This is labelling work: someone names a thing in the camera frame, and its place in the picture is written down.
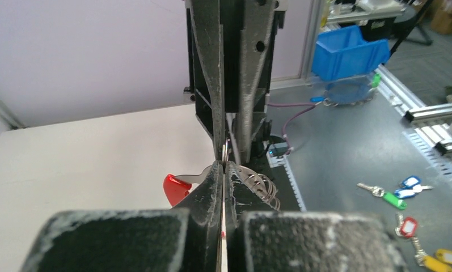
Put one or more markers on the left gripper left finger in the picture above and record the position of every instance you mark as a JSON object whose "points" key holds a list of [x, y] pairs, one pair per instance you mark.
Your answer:
{"points": [[127, 240]]}

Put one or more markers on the green tagged key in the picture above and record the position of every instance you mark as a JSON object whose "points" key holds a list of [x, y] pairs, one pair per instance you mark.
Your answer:
{"points": [[388, 197]]}

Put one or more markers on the aluminium frame profile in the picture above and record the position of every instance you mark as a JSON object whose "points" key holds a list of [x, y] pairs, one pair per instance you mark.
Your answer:
{"points": [[430, 123]]}

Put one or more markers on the yellow tagged keys right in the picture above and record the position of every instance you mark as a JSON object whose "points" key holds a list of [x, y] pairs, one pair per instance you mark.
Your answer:
{"points": [[441, 260]]}

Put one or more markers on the blue tagged keys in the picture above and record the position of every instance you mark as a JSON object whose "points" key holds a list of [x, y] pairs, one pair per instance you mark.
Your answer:
{"points": [[410, 187]]}

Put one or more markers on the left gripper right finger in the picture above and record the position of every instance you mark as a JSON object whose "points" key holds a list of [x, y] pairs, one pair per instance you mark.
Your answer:
{"points": [[259, 238]]}

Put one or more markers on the blue plastic bin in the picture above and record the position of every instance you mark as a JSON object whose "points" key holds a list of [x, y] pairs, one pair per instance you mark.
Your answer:
{"points": [[343, 53]]}

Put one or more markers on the red handled keyring holder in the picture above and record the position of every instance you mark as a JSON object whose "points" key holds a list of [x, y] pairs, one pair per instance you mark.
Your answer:
{"points": [[202, 194]]}

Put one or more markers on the white slotted cable duct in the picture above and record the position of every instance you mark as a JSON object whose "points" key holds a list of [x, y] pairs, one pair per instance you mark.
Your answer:
{"points": [[282, 161]]}

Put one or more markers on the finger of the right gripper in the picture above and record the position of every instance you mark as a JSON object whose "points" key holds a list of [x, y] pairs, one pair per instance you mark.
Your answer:
{"points": [[250, 32], [207, 30]]}

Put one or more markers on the red tagged key on floor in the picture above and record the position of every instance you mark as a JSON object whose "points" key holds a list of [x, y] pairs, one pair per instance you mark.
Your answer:
{"points": [[406, 226]]}

